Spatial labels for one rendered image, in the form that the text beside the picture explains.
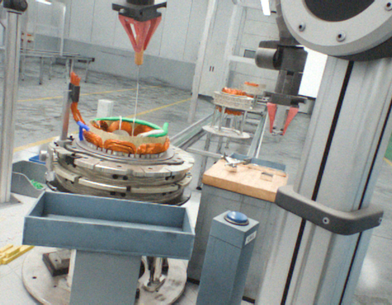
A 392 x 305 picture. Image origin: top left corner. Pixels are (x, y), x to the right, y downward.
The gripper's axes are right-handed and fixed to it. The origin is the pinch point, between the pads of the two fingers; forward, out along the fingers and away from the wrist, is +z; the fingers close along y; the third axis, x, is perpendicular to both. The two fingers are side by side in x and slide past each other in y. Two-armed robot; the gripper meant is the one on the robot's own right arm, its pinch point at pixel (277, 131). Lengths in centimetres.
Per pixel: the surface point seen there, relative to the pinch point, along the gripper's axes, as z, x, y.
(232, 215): 14.5, 27.5, 3.7
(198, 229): 26.2, 11.1, 12.8
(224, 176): 12.1, 9.9, 9.2
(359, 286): 116, -180, -69
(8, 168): 28, 0, 77
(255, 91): 7, -409, 54
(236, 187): 13.3, 11.7, 5.7
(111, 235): 14, 49, 18
